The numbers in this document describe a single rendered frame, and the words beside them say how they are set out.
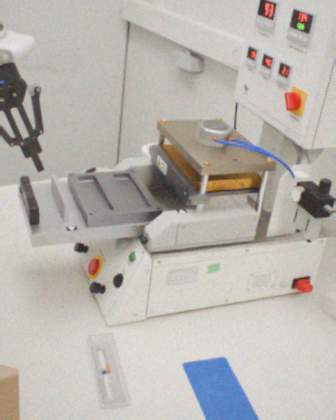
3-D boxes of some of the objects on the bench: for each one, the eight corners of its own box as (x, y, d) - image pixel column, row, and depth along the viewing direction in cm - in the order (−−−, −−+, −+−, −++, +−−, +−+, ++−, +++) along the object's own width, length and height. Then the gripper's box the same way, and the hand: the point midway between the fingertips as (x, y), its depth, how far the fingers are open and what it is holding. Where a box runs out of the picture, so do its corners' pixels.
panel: (75, 246, 140) (108, 187, 135) (105, 320, 116) (146, 252, 111) (68, 244, 139) (101, 185, 134) (97, 318, 114) (138, 250, 110)
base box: (246, 225, 161) (257, 174, 154) (318, 302, 131) (337, 244, 123) (73, 243, 142) (76, 186, 134) (112, 339, 111) (118, 273, 103)
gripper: (21, 45, 101) (64, 148, 114) (-44, 70, 98) (7, 173, 111) (30, 55, 95) (73, 163, 109) (-40, 82, 92) (14, 189, 106)
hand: (33, 154), depth 108 cm, fingers closed
